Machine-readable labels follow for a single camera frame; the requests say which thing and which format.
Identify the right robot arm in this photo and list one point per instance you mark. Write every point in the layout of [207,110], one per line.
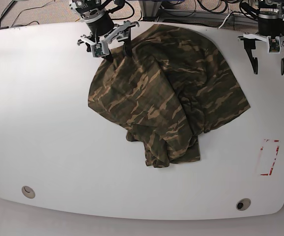
[77,5]

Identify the red tape rectangle marking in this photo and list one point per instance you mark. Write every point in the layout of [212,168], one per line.
[267,157]

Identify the left table grommet hole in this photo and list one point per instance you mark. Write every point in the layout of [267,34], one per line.
[28,192]

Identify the right table grommet hole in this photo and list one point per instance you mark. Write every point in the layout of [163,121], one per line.
[243,204]

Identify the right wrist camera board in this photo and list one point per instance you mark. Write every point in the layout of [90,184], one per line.
[97,50]

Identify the aluminium frame stand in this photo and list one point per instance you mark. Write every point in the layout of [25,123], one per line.
[195,12]

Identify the table grommet hole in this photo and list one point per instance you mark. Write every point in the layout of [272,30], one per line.
[28,192]
[243,204]

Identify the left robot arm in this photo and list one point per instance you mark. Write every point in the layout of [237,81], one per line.
[263,6]

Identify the camouflage t-shirt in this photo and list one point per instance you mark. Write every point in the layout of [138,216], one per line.
[175,86]

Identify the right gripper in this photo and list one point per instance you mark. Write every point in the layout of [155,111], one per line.
[104,31]

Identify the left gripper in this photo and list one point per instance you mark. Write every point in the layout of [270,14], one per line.
[270,25]

